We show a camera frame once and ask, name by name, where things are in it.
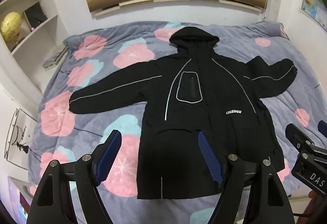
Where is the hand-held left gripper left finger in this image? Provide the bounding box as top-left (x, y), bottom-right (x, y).
top-left (27, 130), bottom-right (121, 224)

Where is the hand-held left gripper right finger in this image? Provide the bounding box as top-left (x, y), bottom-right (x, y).
top-left (198, 131), bottom-right (293, 224)

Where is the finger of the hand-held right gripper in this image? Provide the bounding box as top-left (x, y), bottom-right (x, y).
top-left (285, 124), bottom-right (315, 162)
top-left (317, 120), bottom-right (327, 136)

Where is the black hooded jacket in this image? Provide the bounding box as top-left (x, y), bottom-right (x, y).
top-left (69, 26), bottom-right (298, 200)

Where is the grey floral blanket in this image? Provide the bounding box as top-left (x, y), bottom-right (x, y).
top-left (28, 20), bottom-right (327, 224)

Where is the white paper bag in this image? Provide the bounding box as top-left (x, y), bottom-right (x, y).
top-left (5, 109), bottom-right (38, 171)

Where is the flat book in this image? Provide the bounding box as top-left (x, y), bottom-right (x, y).
top-left (42, 49), bottom-right (67, 69)

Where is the white bookshelf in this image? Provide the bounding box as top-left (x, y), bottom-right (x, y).
top-left (0, 0), bottom-right (67, 92)

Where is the black box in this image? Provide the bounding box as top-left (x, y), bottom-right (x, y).
top-left (23, 1), bottom-right (48, 32)

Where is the yellow globe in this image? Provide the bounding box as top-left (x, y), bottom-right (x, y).
top-left (0, 12), bottom-right (22, 45)

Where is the blind pull cord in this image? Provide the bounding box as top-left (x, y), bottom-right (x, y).
top-left (263, 0), bottom-right (270, 21)

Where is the wall map poster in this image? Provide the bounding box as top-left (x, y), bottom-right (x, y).
top-left (301, 0), bottom-right (327, 33)

